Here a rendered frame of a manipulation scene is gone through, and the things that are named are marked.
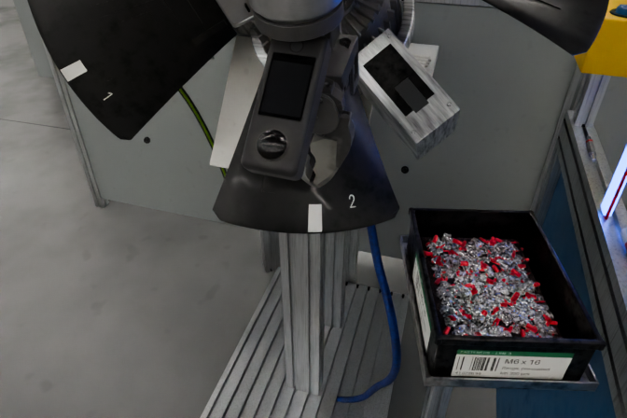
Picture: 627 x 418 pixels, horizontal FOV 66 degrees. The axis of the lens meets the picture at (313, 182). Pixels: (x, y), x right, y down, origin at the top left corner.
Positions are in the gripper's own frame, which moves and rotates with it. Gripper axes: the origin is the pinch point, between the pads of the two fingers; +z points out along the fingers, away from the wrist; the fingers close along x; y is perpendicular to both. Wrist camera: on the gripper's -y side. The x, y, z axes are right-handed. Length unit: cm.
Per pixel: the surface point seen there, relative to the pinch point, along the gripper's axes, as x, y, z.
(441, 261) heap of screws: -14.9, 2.8, 15.7
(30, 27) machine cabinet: 246, 170, 115
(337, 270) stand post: 10, 31, 79
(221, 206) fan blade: 9.7, -3.9, 1.9
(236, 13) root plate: 16.2, 21.0, -5.8
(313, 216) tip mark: 0.4, -0.6, 5.6
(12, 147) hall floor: 204, 87, 130
